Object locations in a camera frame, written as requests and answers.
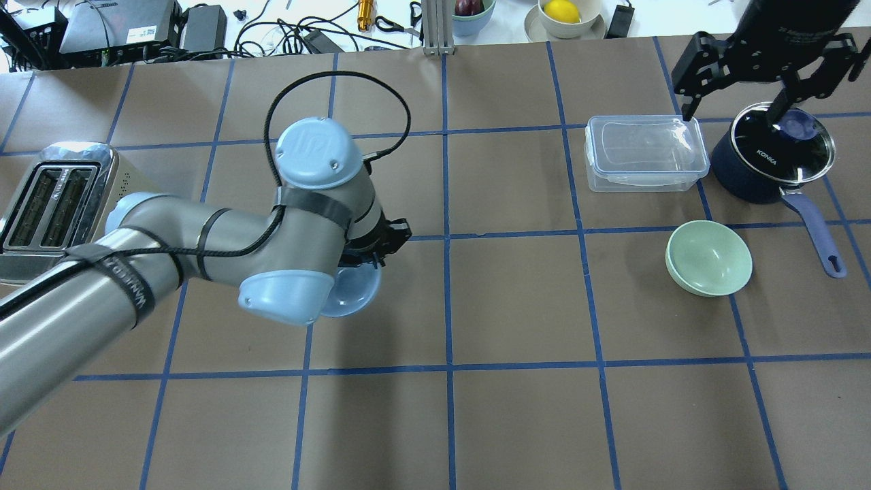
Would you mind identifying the dark blue saucepan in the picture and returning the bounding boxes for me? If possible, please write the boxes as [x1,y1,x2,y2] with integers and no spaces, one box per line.
[710,102,847,278]

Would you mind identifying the cream and chrome toaster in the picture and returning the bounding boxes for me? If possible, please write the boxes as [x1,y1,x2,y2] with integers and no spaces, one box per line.
[1,142,160,287]

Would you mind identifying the clear plastic food container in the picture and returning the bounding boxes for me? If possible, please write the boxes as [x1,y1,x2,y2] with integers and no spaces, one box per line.
[585,114,710,193]

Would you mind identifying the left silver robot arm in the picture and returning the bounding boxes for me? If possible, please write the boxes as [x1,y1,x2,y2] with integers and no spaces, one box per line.
[1,117,412,436]

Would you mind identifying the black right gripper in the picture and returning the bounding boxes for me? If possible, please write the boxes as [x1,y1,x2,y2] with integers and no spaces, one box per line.
[671,31,868,127]

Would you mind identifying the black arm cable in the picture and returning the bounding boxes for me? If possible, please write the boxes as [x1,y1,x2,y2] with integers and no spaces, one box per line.
[0,70,412,321]

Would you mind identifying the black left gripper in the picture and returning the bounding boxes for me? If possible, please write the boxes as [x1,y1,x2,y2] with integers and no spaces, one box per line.
[338,214,413,267]

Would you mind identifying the green bowl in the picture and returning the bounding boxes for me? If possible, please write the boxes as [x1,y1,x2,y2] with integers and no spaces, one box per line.
[665,220,753,297]

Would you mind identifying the white bowl with lemon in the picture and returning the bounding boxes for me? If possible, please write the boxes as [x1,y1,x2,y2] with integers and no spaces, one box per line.
[525,1,606,42]

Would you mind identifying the aluminium frame post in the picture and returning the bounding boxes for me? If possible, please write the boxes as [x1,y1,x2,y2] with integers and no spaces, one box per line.
[421,0,455,56]

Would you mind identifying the black power brick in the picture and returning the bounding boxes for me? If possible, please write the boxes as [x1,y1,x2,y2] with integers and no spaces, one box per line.
[180,4,227,53]

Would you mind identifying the blue bowl with fruit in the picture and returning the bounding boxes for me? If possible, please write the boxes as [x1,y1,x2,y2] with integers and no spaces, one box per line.
[452,0,497,37]

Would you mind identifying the black power adapter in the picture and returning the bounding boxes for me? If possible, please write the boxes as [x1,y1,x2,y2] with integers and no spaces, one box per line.
[604,3,635,38]

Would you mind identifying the gold metal tool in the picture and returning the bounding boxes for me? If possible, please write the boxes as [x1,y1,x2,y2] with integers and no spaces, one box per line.
[357,0,374,32]

